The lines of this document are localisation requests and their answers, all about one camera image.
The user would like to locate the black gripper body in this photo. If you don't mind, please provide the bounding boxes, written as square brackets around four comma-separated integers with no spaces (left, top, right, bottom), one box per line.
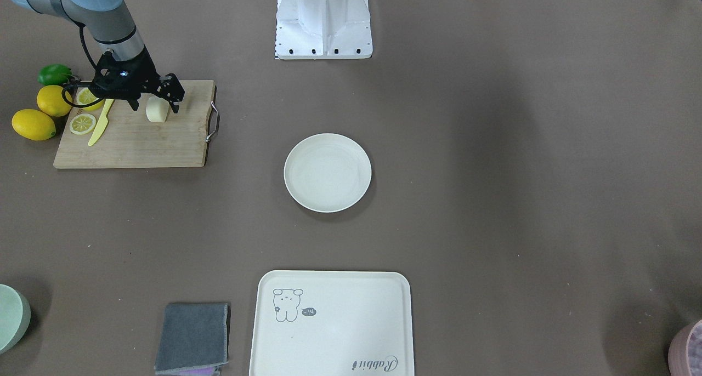
[90,47,162,100]

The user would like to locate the cream round plate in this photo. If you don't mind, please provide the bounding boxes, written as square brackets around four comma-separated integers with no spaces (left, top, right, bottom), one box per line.
[283,133,372,213]

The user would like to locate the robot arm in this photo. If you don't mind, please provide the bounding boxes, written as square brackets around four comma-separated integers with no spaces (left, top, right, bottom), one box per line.
[11,0,185,113]

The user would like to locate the cream rabbit tray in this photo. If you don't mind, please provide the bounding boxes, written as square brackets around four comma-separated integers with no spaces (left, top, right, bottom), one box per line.
[249,270,415,375]

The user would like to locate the lemon half slice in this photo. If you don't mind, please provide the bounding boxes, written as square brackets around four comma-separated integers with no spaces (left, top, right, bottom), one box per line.
[73,87,105,111]
[69,113,97,135]

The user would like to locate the yellow plastic knife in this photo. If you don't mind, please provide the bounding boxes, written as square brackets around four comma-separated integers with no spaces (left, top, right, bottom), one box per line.
[88,99,115,146]

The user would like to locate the wooden cutting board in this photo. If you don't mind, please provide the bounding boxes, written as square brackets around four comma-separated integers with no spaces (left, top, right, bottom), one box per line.
[53,79,216,169]

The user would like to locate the green lime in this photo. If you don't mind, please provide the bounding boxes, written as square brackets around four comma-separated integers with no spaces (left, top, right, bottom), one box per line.
[37,64,73,86]

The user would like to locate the yellow whole lemon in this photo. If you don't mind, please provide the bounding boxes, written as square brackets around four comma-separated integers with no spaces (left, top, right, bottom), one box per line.
[11,109,56,141]
[37,86,72,118]

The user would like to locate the light green bowl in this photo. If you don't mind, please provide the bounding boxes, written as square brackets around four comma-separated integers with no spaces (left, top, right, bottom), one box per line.
[1,284,31,354]

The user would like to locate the grey folded cloth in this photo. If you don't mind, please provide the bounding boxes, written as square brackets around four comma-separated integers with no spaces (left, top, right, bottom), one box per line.
[155,302,230,375]

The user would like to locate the pink bowl with ice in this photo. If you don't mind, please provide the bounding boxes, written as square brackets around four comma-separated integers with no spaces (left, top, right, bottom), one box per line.
[667,320,701,375]

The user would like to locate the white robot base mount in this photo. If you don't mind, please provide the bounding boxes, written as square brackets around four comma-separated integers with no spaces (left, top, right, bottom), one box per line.
[274,0,373,60]

